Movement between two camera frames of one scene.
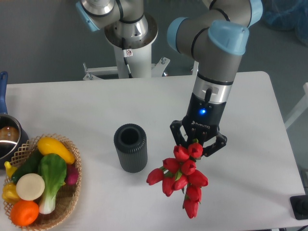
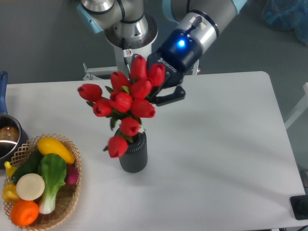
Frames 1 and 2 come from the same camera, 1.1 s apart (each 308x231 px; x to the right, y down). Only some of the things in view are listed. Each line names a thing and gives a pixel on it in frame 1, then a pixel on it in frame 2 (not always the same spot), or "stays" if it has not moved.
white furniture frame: x=303 y=106 stays
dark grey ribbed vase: x=130 y=140 stays
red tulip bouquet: x=181 y=173 to x=125 y=102
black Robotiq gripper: x=203 y=118 to x=179 y=52
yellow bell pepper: x=9 y=193 stays
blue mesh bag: x=287 y=15 stays
